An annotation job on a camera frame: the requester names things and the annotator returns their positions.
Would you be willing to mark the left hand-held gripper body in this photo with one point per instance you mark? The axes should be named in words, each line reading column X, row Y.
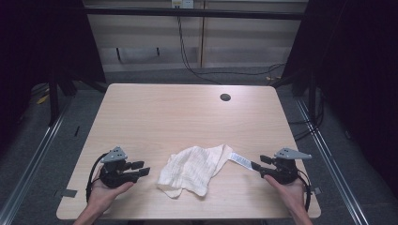
column 116, row 178

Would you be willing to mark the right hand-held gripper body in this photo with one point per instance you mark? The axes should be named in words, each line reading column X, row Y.
column 284, row 171

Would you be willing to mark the white towel with label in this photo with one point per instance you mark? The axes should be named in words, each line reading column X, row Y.
column 194, row 170

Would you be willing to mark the person's left hand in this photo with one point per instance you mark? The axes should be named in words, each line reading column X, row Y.
column 101, row 195

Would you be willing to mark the person's right hand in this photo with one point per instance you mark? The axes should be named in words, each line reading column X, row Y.
column 292, row 195

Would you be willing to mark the grey tape piece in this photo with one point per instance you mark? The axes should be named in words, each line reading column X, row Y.
column 316, row 190
column 66, row 193

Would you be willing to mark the small black floor strip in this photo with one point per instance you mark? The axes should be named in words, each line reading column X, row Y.
column 76, row 131

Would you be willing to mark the round dark table grommet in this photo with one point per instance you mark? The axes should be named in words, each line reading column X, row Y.
column 225, row 97

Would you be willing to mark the black metal stand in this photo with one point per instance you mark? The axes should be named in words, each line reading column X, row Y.
column 53, row 103

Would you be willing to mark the yellow floor object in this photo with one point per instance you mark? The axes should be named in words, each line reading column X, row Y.
column 42, row 99

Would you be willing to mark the black curtain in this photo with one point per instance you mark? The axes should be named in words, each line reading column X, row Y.
column 356, row 78
column 37, row 56

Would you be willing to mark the black horizontal bar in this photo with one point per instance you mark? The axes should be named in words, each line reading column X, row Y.
column 194, row 13

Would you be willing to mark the metal floor rail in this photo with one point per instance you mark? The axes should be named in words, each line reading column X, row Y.
column 331, row 162
column 28, row 162

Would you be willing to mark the white wall power outlet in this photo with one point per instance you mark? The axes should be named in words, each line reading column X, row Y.
column 182, row 3

